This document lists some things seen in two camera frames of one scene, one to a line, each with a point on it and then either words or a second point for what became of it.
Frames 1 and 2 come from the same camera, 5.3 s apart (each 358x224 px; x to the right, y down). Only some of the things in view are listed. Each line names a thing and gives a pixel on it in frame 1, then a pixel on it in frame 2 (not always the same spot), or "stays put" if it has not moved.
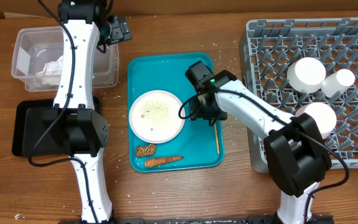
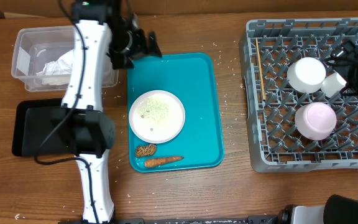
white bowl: [306, 74] stays put
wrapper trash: [51, 73] stays put
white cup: [336, 83] stays put
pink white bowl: [323, 116] stays put
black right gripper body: [201, 112] -> [351, 66]
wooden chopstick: [216, 135] -> [260, 70]
